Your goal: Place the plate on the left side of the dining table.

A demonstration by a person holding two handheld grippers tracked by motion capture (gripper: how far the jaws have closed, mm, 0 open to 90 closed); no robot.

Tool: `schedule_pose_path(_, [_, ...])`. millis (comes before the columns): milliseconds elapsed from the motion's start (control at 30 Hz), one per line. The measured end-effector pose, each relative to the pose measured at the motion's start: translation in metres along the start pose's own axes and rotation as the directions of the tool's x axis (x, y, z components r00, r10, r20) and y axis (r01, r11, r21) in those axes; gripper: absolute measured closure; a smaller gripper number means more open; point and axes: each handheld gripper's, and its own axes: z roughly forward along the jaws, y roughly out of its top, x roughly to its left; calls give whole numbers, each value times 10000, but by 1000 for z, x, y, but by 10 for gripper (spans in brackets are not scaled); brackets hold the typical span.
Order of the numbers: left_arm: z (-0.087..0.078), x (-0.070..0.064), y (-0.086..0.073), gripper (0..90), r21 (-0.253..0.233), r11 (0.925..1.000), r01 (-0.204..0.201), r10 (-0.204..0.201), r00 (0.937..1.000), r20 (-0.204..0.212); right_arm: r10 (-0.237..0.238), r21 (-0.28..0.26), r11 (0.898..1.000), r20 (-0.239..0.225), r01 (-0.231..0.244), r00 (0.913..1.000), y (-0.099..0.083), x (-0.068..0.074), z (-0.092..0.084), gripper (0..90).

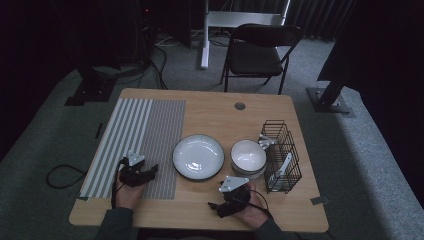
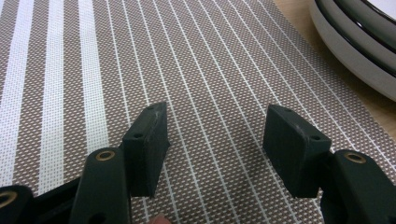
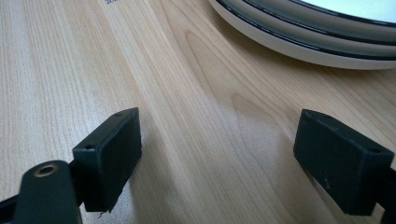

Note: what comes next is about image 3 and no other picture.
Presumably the white plate with black rim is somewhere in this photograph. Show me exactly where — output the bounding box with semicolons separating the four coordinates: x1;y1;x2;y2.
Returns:
242;0;396;43
207;0;396;70

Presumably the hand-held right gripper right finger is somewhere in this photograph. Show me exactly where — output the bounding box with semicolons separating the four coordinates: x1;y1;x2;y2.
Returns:
292;108;395;217

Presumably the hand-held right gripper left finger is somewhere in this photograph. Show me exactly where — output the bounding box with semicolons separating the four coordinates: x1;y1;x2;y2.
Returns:
72;106;143;213

